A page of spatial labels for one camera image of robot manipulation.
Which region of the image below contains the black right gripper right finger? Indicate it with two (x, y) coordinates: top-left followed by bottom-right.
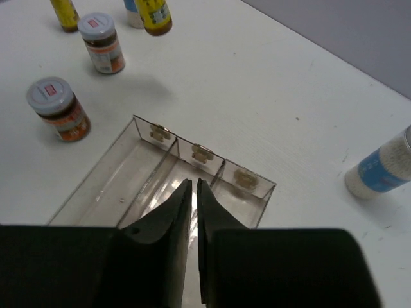
(197, 179), (257, 307)

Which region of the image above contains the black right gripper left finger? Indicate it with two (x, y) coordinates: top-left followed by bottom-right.
(92, 180), (192, 307)

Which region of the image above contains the blue label sesame shaker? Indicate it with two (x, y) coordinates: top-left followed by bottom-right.
(123, 0), (144, 29)
(344, 127), (410, 200)

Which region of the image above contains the yellow label sauce bottle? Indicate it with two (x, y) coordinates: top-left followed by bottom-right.
(134, 0), (173, 36)

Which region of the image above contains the clear acrylic three-compartment organizer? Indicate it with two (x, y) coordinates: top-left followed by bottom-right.
(46, 114), (277, 230)

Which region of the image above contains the brown spice jar white lid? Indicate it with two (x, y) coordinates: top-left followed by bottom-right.
(26, 77), (91, 142)

